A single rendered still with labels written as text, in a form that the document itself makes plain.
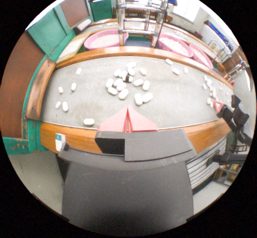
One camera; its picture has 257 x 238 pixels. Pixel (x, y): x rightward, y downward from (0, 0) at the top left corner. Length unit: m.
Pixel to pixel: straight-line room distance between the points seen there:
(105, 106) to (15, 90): 0.42
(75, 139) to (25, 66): 0.41
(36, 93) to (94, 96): 0.28
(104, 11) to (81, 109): 2.81
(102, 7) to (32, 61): 2.59
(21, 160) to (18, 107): 0.93
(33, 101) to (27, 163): 1.03
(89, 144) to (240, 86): 5.13
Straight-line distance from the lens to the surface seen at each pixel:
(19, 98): 0.45
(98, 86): 0.29
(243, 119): 0.43
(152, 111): 0.25
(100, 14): 2.93
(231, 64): 5.26
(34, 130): 0.47
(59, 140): 0.30
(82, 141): 0.25
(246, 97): 4.94
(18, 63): 0.48
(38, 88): 0.42
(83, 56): 0.41
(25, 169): 1.36
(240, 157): 0.66
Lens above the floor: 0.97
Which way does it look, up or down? 77 degrees down
